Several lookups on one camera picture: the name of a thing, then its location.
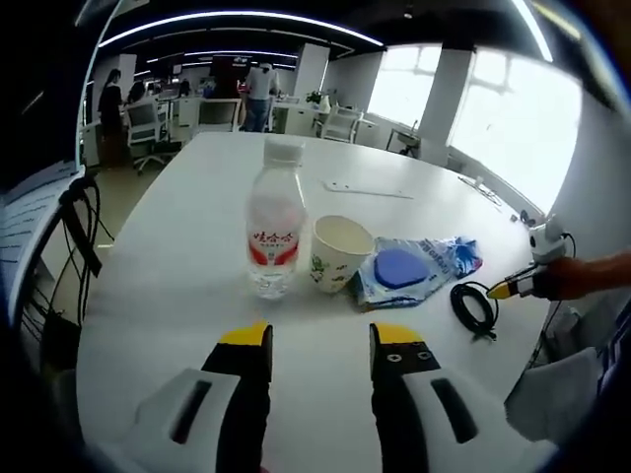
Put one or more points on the white printed paper cup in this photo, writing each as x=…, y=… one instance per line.
x=335, y=266

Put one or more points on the ceiling light strip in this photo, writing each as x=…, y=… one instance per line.
x=236, y=17

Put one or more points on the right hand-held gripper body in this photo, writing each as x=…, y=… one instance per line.
x=548, y=244

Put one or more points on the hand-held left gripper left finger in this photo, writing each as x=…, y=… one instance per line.
x=197, y=414

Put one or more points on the person's right hand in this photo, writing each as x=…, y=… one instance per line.
x=562, y=278

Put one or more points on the green potted plant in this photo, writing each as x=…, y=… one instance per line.
x=315, y=97

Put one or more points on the clear water bottle red label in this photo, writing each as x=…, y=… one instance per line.
x=276, y=222

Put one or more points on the white table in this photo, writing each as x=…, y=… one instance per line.
x=197, y=222

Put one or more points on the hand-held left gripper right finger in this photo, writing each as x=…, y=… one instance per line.
x=419, y=419

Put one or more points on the white office chair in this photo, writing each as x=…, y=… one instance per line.
x=342, y=123
x=145, y=118

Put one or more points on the blue wet-wipes packet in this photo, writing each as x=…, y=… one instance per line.
x=399, y=268

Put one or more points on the small dark object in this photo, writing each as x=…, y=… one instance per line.
x=527, y=217

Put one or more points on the large monitor screen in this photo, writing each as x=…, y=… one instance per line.
x=29, y=222

